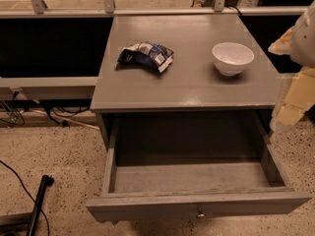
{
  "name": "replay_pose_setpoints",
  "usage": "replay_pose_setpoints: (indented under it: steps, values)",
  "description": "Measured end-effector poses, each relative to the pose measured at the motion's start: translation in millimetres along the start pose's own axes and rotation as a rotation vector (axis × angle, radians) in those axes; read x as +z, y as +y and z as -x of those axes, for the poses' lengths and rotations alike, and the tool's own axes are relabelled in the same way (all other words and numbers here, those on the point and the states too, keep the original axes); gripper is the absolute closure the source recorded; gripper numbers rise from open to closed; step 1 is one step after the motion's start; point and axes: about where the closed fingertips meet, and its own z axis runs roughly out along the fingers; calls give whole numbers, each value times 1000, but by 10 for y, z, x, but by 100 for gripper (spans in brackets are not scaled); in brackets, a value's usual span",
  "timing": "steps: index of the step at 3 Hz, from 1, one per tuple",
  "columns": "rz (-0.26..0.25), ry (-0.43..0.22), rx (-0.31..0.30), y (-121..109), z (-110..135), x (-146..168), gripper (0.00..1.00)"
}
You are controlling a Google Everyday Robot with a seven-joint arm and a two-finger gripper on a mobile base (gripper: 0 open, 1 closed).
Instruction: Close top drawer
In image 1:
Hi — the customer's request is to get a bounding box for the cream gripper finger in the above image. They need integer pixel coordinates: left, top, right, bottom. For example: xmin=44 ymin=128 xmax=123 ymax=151
xmin=268 ymin=28 xmax=293 ymax=55

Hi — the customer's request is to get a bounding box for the grey top drawer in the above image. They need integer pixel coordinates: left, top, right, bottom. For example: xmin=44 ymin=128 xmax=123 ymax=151
xmin=87 ymin=110 xmax=311 ymax=222

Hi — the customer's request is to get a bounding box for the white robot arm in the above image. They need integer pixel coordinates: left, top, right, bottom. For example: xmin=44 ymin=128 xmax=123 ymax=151
xmin=268 ymin=1 xmax=315 ymax=132

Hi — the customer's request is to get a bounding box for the silver drawer knob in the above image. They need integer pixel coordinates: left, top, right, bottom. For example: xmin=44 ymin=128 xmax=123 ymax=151
xmin=196 ymin=208 xmax=206 ymax=219

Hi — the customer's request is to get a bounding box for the white bowl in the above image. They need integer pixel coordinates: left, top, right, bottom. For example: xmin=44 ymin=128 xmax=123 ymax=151
xmin=212 ymin=42 xmax=255 ymax=76

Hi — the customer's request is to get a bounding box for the grey wooden cabinet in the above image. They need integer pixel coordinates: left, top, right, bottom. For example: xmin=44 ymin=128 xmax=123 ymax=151
xmin=91 ymin=15 xmax=289 ymax=143

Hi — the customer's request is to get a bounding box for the crumpled blue chip bag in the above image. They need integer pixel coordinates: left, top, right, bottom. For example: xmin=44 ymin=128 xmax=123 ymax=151
xmin=117 ymin=41 xmax=174 ymax=73

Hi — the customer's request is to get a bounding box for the grey metal railing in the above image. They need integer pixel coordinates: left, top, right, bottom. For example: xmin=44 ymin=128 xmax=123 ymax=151
xmin=0 ymin=0 xmax=315 ymax=20

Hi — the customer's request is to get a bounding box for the black floor pole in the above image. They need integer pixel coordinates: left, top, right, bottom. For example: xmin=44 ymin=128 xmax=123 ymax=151
xmin=27 ymin=175 xmax=54 ymax=236

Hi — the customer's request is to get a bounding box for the cable bundle under rail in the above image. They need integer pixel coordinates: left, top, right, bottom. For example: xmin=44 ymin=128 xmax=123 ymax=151
xmin=0 ymin=90 xmax=99 ymax=131

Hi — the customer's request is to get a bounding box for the black floor cable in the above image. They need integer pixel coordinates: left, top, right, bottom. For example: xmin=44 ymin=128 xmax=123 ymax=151
xmin=0 ymin=159 xmax=51 ymax=236

